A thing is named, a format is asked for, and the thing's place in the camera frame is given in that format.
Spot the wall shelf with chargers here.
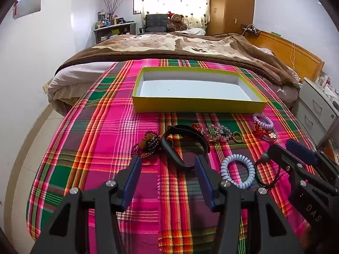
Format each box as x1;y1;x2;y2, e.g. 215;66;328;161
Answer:
241;24;261;35

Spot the wall poster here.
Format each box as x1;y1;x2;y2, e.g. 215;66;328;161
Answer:
13;0;43;19

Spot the brown teddy bear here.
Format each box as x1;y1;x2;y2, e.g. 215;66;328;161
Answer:
167;11;188;32

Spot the wooden wardrobe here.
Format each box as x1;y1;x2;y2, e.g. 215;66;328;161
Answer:
207;0;256;35

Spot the pink green plaid cloth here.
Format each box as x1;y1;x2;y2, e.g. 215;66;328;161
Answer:
26;59;318;254

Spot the bed with white sheet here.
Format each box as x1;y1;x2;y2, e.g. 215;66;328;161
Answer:
44;28;304;117

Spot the black wristband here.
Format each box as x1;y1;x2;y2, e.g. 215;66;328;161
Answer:
160;124;210;170

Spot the dark beaded bracelet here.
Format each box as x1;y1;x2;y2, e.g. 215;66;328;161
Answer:
131;131;162;159

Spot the red cord bracelet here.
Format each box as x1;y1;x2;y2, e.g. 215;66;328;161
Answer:
254;122;268;138

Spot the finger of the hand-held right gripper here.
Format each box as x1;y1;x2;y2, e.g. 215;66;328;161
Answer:
285;139;339;176
266;144;338;193

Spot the black hair tie teal bead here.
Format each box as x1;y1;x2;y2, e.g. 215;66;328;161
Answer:
254;152;284;189

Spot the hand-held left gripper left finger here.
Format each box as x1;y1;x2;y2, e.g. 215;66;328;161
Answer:
29;155;143;254

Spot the dark grey chair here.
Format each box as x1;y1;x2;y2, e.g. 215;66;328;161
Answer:
138;14;170;35

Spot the yellow-green cardboard box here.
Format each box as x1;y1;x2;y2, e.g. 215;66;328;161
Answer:
132;67;268;114

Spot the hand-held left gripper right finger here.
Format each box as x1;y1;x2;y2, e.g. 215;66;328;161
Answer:
195;156;305;254

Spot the cluttered desk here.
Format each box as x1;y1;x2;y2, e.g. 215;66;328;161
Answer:
93;21;137;44

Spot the brown patterned blanket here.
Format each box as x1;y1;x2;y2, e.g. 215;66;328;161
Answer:
54;32;301;90

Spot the purple spiral hair tie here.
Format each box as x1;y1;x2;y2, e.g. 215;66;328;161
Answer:
252;113;274;130

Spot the rhinestone jewelry piece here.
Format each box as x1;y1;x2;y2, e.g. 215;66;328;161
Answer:
203;125;235;143

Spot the flower hair tie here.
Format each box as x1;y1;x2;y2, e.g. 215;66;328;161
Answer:
262;130;278;142

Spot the blue spiral hair tie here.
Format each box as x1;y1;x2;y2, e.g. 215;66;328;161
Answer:
220;154;255;189

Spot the vase of bare branches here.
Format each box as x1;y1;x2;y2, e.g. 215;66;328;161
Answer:
103;0;126;24

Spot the wooden headboard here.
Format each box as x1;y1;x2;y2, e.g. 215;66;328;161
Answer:
246;30;325;82

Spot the grey drawer cabinet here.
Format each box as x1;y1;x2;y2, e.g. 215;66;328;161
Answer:
291;77;339;149

